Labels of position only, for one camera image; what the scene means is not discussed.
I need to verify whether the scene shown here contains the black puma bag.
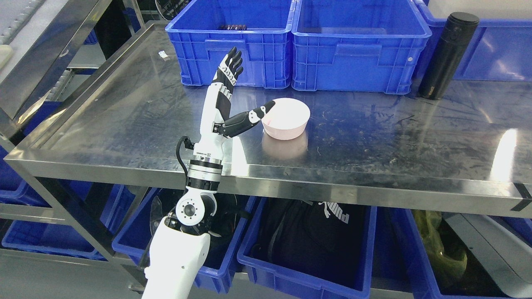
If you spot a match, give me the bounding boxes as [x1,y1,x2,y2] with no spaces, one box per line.
[250,198,367,287]

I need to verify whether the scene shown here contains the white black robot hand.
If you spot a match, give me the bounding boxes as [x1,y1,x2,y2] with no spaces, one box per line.
[193,47,276,164]

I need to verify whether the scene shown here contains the empty blue crate on table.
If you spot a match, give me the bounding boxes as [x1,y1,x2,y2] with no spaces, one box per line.
[291,0,432,95]

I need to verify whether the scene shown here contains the blue bin with yellow bag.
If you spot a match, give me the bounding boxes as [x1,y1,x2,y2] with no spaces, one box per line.
[389,208,531,299]

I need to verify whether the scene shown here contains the blue crate with dark items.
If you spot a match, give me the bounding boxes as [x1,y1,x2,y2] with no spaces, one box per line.
[165,0,296,89]

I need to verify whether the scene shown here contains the blue crate behind thermos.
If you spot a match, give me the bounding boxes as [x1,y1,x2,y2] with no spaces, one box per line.
[414,0,532,82]

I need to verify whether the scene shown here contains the blue bin with helmet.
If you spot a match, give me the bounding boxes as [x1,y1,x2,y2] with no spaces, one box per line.
[112,189,258,294]

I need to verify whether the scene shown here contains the black thermos bottle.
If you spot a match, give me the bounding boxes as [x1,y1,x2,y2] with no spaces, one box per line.
[418,12,480,100]

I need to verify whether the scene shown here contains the pink plastic bowl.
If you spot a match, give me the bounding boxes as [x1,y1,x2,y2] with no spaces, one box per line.
[262,97,311,140]

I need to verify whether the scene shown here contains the blue bin with black bag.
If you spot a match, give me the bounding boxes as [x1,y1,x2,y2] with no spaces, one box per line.
[237,198,377,299]

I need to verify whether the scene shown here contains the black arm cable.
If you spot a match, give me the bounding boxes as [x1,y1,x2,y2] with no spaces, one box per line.
[176,136,195,177]

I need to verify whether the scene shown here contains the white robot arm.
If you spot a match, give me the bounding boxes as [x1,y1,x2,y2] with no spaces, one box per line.
[142,156,222,299]

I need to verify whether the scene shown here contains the stainless steel table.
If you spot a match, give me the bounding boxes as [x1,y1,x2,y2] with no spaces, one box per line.
[6,22,531,283]

